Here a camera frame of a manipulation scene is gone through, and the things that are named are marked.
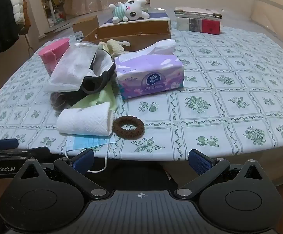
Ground cardboard tray box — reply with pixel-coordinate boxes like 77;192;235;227
82;19;172;52

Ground light green cloth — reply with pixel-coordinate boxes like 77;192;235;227
72;83;118;111

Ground pale yellow cloth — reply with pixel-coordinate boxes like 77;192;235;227
98;39;131;56

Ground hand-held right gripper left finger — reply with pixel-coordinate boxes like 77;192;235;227
15;148;109;200

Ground purple tissue pack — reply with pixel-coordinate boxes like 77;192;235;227
114;39;184;100

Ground blue topped white box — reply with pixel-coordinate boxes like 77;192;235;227
99;11;172;30

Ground wooden bookshelf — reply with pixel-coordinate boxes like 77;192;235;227
37;0;66;27

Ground standing fan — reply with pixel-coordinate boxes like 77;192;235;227
48;0;57;25

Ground stack of thin books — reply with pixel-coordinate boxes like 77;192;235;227
174;6;222;19

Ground pink lidded cup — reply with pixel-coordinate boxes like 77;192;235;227
38;38;71;76

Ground small closed cardboard box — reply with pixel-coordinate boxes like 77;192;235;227
72;15;100;41

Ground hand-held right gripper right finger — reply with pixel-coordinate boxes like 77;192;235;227
174;149;270;200

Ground white bag with black trim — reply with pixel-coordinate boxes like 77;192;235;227
79;49;116;95

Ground red and white thick box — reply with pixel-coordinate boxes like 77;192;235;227
176;18;221;35

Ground blue face mask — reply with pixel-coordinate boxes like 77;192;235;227
65;135;116;173

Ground white paper towel roll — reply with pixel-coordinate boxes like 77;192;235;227
56;102;115;136

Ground white bunny plush toy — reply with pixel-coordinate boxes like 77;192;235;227
109;0;150;23

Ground brown hair scrunchie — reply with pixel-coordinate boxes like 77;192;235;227
112;116;145;137

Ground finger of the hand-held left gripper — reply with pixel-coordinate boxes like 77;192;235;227
0;138;19;149
0;147;51;162

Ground brown jacket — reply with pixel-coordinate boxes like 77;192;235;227
18;0;32;35

